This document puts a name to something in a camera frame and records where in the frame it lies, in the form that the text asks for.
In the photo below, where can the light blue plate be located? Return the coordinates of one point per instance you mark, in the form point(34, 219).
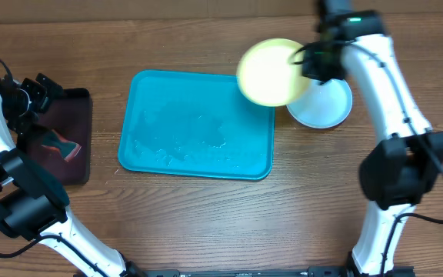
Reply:
point(323, 106)

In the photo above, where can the teal plastic tray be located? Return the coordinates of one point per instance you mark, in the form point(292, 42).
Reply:
point(195, 124)

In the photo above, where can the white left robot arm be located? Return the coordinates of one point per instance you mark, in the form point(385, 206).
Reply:
point(35, 206)

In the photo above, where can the black water tray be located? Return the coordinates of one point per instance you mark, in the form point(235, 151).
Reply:
point(71, 117)

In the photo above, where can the green and orange sponge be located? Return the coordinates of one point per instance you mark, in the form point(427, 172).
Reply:
point(66, 149)

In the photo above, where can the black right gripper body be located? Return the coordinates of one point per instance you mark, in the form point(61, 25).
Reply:
point(318, 68)

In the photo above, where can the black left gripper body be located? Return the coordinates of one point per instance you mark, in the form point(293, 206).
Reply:
point(25, 103)

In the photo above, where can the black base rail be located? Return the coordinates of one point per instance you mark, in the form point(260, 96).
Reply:
point(313, 271)

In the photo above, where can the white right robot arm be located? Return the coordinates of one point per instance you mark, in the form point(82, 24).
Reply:
point(408, 157)

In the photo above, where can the yellow plate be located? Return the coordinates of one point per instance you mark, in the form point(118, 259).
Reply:
point(270, 74)

